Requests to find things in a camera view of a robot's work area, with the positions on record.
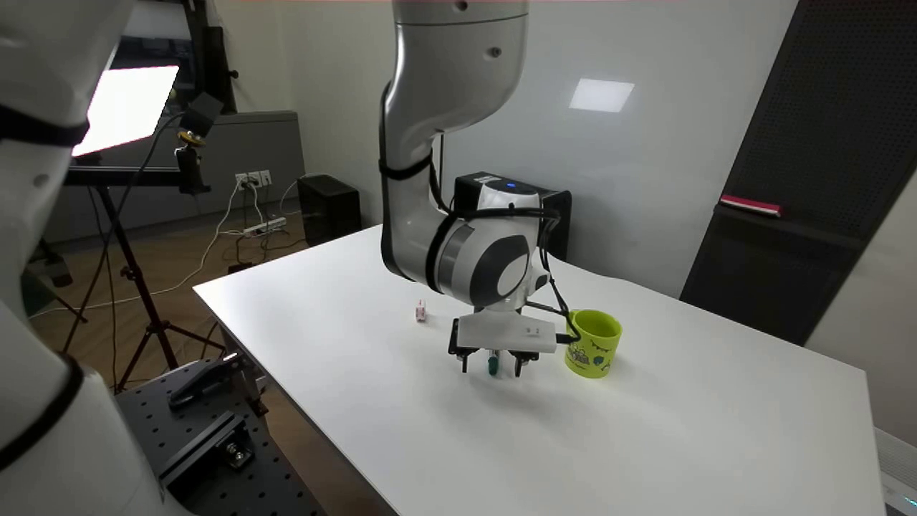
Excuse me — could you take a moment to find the grey low cabinet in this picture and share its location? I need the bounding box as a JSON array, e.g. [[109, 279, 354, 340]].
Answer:
[[46, 109, 306, 241]]

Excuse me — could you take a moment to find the dark tall cabinet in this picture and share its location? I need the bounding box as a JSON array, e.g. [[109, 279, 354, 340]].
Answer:
[[678, 0, 917, 347]]

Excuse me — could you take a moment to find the white softbox light panel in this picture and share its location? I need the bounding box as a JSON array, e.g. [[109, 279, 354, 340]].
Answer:
[[68, 63, 182, 160]]

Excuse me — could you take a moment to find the black tower case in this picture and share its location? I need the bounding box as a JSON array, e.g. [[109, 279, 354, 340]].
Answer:
[[294, 172, 363, 246]]

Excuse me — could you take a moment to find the black computer box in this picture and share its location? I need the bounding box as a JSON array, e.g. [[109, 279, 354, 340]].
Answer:
[[453, 169, 572, 264]]

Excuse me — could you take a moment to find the lime green mug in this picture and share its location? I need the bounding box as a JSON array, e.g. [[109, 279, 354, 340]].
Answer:
[[561, 308, 624, 383]]

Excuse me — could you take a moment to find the grey perforated breadboard plate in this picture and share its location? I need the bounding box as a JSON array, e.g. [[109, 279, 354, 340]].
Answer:
[[111, 357, 326, 516]]

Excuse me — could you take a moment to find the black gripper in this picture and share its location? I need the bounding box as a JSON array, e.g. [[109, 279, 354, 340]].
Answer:
[[456, 347, 539, 380]]

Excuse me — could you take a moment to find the black clamp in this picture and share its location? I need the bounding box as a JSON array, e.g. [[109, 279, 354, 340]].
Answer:
[[169, 352, 243, 414]]

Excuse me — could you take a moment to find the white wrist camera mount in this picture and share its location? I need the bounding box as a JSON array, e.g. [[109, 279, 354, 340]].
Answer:
[[446, 312, 561, 357]]

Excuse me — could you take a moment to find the black light tripod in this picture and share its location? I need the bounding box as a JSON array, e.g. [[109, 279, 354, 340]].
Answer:
[[59, 160, 231, 397]]

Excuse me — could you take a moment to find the black camera on stand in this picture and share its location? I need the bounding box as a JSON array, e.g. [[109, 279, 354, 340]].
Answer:
[[171, 0, 238, 196]]

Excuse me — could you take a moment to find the white power strip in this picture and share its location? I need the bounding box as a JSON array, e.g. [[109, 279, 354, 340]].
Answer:
[[238, 215, 288, 241]]

